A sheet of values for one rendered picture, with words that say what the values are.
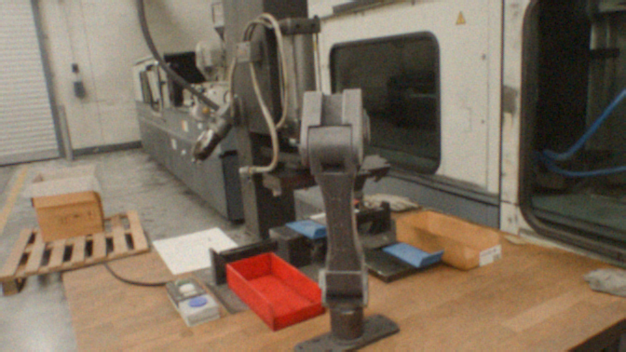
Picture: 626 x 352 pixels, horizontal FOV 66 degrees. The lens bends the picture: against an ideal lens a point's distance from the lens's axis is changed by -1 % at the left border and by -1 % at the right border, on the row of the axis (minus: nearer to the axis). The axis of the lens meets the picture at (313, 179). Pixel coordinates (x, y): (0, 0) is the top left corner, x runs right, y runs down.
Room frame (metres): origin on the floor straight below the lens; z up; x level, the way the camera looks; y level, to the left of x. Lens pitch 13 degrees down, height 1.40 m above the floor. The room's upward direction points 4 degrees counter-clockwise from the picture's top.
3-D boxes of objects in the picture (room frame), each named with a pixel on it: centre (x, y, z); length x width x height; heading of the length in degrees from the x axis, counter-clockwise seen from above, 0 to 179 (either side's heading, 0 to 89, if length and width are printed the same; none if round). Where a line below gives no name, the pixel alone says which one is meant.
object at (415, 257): (1.13, -0.23, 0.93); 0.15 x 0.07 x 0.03; 29
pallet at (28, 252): (3.82, 1.97, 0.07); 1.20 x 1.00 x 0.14; 23
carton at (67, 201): (4.09, 2.12, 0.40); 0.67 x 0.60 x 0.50; 21
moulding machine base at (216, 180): (6.86, 1.56, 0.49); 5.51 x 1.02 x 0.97; 26
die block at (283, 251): (1.23, 0.01, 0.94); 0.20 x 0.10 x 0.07; 119
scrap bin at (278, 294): (0.99, 0.11, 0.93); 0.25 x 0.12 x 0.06; 29
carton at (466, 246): (1.20, -0.34, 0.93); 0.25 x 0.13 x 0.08; 29
